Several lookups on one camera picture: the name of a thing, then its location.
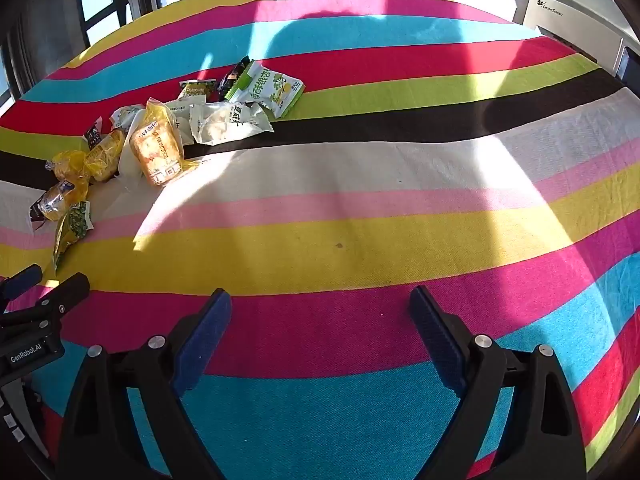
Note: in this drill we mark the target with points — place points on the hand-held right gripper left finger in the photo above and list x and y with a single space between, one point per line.
202 345

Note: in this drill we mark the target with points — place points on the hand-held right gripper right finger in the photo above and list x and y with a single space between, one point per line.
437 340

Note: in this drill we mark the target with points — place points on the small yellow green packet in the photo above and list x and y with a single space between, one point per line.
195 90

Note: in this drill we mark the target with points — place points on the dark window frame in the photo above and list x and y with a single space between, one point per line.
65 15

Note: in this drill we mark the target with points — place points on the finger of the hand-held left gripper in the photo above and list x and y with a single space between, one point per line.
70 290
22 279

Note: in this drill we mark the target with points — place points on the green white snack packet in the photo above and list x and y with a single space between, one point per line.
265 87

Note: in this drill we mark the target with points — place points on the yellow brown-ended snack packet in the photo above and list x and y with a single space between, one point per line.
52 202

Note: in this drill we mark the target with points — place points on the white pastry snack packet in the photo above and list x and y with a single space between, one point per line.
225 124

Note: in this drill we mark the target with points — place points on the small white lemon-print packet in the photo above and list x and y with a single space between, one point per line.
124 116

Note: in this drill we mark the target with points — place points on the orange bread packet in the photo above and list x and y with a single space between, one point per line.
156 147

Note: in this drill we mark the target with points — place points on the striped colourful tablecloth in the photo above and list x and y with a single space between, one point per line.
350 240

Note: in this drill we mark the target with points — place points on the small dark snack packet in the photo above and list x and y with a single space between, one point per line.
93 134

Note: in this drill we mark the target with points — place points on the green pea snack packet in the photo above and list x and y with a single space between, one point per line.
71 230

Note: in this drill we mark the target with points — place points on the silver washing machine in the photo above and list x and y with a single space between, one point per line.
565 15

